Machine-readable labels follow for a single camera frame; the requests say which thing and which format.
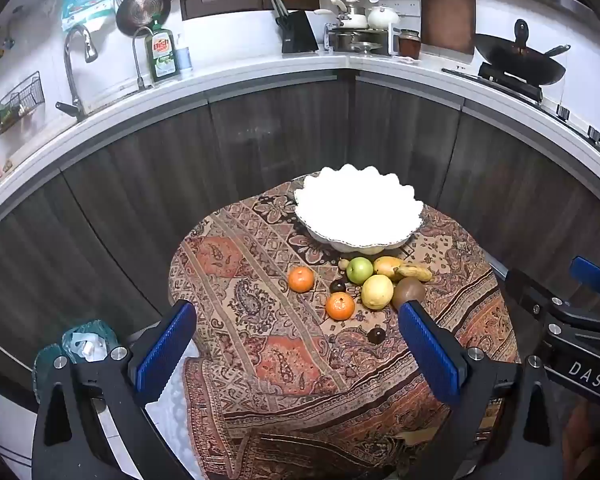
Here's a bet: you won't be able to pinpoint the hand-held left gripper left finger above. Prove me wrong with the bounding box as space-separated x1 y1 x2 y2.
31 299 201 480

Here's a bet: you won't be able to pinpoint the white round pot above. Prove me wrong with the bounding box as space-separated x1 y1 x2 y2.
367 5 401 31

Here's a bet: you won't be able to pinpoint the orange tangerine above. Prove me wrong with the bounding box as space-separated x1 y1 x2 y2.
287 266 315 294
325 291 356 321

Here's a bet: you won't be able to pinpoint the green apple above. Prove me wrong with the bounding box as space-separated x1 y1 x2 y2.
346 257 374 285

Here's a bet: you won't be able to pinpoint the yellow banana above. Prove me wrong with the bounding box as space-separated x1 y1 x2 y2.
396 264 433 282

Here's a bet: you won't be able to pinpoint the hanging copper pan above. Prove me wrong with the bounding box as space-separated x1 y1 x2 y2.
116 0 172 37

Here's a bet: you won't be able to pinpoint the brown kiwi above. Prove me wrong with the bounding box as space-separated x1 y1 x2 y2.
391 276 426 311

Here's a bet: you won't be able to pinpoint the yellow orange mango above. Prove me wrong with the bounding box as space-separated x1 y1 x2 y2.
373 256 406 282

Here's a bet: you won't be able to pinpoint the paisley patterned tablecloth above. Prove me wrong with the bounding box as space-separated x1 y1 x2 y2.
167 175 523 480

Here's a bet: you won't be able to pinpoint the yellow lemon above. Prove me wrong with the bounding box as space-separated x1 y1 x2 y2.
361 274 395 310

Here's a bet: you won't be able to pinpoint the brown wooden cutting board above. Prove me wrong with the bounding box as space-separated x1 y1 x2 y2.
420 0 477 57

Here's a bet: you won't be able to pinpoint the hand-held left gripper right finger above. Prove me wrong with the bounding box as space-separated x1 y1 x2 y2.
398 300 567 480

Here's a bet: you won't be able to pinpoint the white lidded pot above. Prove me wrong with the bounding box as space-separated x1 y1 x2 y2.
330 0 369 30

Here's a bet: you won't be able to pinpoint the black knife block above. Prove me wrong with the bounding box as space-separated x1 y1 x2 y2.
270 0 320 54

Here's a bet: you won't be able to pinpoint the green dish soap bottle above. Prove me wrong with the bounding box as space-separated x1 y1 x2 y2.
145 20 179 84

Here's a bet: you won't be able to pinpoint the black wok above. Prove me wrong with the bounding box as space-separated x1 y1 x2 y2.
474 19 572 86

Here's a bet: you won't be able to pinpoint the thin chrome faucet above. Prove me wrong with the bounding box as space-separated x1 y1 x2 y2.
131 26 153 92

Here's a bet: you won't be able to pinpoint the white scalloped bowl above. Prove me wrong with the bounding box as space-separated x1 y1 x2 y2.
293 164 425 253

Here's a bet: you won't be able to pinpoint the black gas stove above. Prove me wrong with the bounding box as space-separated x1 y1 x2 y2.
442 62 600 156

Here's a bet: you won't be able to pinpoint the dark wood base cabinets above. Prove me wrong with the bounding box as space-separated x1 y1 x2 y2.
0 72 600 401

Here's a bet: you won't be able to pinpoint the small clear bottle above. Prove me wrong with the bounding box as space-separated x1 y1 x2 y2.
175 35 193 78

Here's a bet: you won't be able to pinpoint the black wire wall basket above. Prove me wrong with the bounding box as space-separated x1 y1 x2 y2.
0 71 46 137

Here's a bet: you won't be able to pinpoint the teal plastic packet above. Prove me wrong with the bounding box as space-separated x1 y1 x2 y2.
60 0 116 31

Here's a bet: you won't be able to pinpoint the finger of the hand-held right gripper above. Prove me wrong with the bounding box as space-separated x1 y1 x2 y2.
569 255 600 306
505 268 600 336

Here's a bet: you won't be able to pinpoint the metal pot rack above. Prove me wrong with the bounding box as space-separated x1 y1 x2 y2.
324 25 398 56

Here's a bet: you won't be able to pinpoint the glass jar with lid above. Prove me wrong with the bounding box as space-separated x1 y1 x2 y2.
397 30 422 59

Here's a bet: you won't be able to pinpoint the white kitchen countertop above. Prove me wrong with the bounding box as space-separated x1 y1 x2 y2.
0 50 600 241

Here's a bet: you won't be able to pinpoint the chrome kitchen faucet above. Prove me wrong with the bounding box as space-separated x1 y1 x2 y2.
55 24 99 121

